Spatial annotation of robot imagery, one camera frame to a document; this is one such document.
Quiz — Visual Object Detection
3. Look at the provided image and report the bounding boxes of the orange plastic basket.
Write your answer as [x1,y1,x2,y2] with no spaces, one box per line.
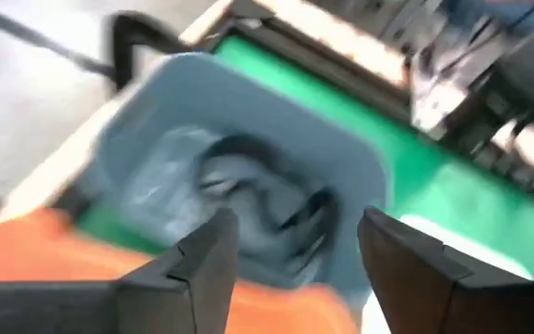
[0,207,357,334]

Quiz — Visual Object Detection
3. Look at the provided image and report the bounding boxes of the small grey-blue plastic basket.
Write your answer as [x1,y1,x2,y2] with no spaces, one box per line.
[77,51,389,301]

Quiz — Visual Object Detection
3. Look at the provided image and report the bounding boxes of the black table clamp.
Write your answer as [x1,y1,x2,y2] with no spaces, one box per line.
[108,9,190,93]

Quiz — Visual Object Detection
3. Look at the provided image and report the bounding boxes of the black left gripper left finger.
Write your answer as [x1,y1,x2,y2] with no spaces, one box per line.
[0,207,240,334]

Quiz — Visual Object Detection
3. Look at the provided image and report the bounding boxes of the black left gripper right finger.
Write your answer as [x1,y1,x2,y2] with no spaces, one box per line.
[356,205,534,334]

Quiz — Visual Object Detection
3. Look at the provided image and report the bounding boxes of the silver metal bracket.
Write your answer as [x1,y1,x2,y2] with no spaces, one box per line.
[409,76,465,141]

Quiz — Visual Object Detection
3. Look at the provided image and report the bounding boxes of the black rubber band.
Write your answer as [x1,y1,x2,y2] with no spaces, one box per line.
[278,186,340,276]
[200,133,292,175]

